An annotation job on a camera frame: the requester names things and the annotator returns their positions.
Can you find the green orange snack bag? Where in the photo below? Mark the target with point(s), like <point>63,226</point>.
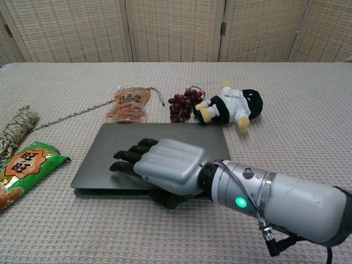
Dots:
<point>30,167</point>

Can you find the dark red grape bunch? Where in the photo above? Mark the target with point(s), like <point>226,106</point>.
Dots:
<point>181,105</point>

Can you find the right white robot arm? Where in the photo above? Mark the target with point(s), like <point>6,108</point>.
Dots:
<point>291,200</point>

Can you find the silver laptop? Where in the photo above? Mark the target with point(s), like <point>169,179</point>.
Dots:
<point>115,143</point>

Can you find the woven folding screen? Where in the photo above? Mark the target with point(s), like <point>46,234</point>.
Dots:
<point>176,30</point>

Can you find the beige woven tablecloth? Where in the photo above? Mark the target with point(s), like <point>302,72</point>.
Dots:
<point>275,137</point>

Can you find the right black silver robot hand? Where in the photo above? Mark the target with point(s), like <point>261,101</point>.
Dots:
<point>170,162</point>

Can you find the orange sauce pouch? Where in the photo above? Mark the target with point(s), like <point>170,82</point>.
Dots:
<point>129,105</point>

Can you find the black white plush doll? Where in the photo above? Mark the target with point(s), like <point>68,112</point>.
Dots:
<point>233,105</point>

